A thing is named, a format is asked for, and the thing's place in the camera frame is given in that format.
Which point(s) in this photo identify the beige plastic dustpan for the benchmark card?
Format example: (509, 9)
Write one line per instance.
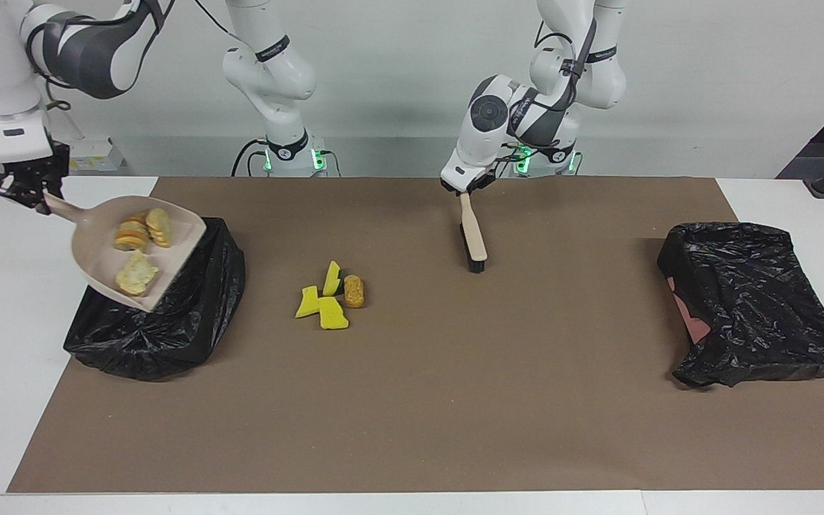
(183, 232)

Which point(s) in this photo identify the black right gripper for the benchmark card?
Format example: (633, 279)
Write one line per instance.
(40, 175)

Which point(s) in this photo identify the orange striped croissant toy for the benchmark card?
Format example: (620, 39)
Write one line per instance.
(131, 234)

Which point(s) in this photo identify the beige hand brush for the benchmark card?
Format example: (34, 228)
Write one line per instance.
(476, 239)

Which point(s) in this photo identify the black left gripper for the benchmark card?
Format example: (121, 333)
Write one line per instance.
(476, 182)

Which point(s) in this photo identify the black bagged bin showing pink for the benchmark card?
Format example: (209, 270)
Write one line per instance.
(755, 300)

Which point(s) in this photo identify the large yellow sponge piece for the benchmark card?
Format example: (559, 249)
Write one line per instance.
(333, 315)

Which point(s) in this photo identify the notched yellow sponge piece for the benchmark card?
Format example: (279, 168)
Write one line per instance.
(307, 304)

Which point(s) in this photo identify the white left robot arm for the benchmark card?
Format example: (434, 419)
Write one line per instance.
(584, 64)

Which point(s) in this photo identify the yellow sponge piece green backing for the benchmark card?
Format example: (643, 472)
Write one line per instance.
(330, 279)

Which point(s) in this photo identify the brown peanut shaped bread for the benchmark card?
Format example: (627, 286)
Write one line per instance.
(354, 292)

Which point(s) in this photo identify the brown table mat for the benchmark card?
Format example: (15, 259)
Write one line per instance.
(412, 443)

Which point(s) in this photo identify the pale ridged bread piece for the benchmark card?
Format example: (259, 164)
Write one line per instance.
(160, 227)

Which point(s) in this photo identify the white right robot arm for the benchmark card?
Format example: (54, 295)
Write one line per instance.
(269, 71)

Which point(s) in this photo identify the black bagged bin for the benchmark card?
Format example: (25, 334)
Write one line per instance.
(169, 343)

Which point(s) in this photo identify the white wall box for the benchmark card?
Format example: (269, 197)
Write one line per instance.
(97, 156)

